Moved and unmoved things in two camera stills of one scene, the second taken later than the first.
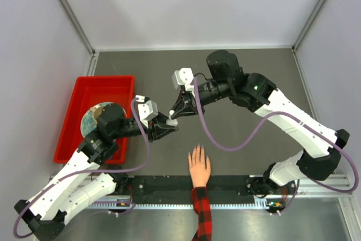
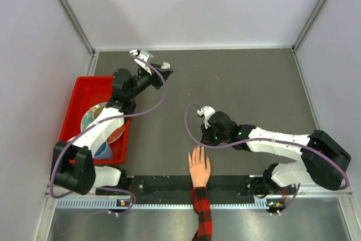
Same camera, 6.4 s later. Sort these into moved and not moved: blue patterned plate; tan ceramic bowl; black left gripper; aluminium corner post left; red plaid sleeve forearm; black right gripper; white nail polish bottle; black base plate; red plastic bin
Moved: black left gripper; black right gripper; white nail polish bottle
Not moved: aluminium corner post left; red plastic bin; tan ceramic bowl; red plaid sleeve forearm; black base plate; blue patterned plate
